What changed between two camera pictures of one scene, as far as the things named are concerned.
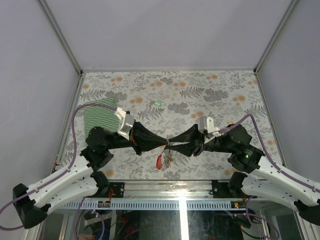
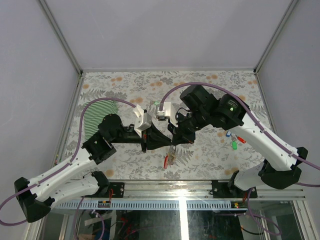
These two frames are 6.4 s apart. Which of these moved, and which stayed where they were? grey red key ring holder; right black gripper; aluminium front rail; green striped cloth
Moved: right black gripper; grey red key ring holder
Stayed: green striped cloth; aluminium front rail
